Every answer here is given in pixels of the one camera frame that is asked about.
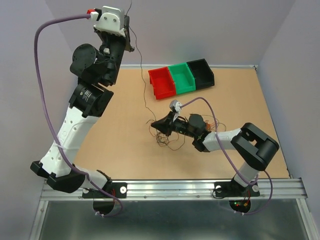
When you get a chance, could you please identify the aluminium front rail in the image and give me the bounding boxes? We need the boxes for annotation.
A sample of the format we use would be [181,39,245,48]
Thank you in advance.
[40,178,308,202]

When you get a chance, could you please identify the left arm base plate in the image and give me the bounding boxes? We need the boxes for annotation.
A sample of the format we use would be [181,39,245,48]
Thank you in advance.
[82,182,128,199]

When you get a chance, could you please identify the grey thin wire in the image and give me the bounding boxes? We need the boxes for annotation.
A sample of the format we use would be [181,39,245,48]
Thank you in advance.
[124,0,156,126]

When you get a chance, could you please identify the red plastic bin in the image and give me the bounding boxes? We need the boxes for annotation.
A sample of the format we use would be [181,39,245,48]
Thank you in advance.
[148,67,177,100]

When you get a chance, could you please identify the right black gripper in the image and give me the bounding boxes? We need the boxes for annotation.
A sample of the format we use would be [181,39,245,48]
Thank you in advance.
[150,111,197,139]

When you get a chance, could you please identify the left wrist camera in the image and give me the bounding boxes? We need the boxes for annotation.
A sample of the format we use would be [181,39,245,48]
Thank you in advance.
[90,6,126,38]

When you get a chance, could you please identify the black plastic bin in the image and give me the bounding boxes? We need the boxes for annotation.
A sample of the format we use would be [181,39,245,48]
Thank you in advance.
[187,58,215,90]

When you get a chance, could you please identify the black thin wire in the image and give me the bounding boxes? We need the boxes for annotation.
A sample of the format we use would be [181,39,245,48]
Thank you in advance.
[148,119,187,152]

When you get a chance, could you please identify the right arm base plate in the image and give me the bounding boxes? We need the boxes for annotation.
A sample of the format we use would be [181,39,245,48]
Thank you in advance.
[213,180,260,198]

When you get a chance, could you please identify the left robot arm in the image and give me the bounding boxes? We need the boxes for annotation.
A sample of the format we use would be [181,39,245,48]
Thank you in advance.
[30,8,134,197]

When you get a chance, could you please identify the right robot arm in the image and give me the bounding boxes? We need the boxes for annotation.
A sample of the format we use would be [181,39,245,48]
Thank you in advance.
[151,111,280,195]

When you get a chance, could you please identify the green plastic bin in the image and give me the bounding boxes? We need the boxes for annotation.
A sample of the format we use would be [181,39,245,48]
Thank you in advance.
[168,62,196,95]

